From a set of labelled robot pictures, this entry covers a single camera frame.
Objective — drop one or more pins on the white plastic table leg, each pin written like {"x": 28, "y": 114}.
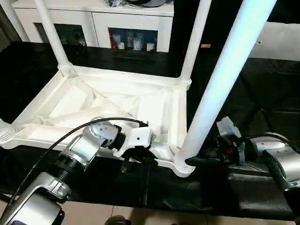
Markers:
{"x": 54, "y": 39}
{"x": 4, "y": 133}
{"x": 222, "y": 70}
{"x": 197, "y": 35}

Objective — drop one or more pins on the white plastic table top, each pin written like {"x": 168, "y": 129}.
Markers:
{"x": 70, "y": 98}

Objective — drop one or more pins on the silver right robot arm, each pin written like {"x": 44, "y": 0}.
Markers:
{"x": 281, "y": 164}

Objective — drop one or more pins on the dark robot leg part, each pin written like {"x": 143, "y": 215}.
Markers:
{"x": 117, "y": 220}

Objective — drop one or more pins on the white plastic upturned table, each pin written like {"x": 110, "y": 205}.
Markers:
{"x": 269, "y": 93}

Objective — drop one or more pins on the white cup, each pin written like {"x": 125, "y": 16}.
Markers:
{"x": 150, "y": 47}

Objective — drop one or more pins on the yellow label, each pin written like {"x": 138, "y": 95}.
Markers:
{"x": 206, "y": 45}

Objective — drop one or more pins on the grey cushion with holes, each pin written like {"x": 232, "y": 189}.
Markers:
{"x": 279, "y": 42}

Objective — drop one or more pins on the black cabinet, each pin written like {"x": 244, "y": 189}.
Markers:
{"x": 178, "y": 35}

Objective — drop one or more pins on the white cabinet with glass doors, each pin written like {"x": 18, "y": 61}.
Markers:
{"x": 93, "y": 21}

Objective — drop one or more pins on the grey rice cooker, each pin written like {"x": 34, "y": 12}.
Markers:
{"x": 150, "y": 2}

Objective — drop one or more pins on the dark clutter pile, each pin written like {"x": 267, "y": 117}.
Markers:
{"x": 114, "y": 2}

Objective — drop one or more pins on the grey curtain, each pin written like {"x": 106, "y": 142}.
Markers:
{"x": 7, "y": 28}

